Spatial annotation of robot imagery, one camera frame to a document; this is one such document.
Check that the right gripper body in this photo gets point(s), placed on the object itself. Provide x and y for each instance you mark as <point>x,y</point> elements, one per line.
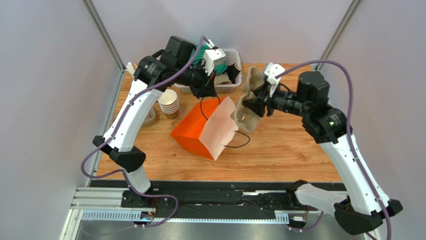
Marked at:
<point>266,102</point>

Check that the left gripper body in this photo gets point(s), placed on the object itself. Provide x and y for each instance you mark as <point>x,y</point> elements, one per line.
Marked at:
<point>198,88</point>

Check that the grey pulp cup carrier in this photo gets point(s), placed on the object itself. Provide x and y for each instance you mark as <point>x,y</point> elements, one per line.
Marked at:
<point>244,117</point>

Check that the orange paper bag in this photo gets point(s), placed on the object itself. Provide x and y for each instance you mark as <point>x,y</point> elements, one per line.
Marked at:
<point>208,128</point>

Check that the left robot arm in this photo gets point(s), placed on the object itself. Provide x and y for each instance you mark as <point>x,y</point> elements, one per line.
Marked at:
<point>180,62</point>

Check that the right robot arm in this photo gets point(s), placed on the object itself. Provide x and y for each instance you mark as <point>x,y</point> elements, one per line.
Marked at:
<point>365,206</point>

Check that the beige cloth in basket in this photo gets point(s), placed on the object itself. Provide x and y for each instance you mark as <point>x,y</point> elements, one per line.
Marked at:
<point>222,79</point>

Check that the green garment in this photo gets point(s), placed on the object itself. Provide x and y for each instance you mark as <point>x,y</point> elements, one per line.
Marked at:
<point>219,68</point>

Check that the black cloth in basket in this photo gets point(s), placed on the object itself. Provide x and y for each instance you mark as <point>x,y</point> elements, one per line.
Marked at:
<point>233,71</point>

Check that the stack of paper cups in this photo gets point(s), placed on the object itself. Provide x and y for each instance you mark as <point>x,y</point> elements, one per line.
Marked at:
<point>169,104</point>

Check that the white plastic basket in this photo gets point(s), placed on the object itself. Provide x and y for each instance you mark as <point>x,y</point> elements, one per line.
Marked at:
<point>232,57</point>

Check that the grey pulp carrier stack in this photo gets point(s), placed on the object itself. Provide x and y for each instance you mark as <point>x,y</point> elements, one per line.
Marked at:
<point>150,118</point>

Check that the white wrapped straws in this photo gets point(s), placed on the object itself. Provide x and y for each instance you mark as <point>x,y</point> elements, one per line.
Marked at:
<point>130,68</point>

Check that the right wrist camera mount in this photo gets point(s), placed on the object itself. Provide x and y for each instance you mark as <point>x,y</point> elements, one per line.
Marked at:
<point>270,72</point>

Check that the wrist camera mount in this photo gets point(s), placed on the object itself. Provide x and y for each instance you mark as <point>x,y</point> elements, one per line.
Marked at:
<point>270,72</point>
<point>213,58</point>

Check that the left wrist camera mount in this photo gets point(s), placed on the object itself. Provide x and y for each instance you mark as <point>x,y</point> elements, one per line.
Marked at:
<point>213,58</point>

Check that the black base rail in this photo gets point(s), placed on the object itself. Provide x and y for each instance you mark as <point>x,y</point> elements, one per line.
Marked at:
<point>195,201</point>

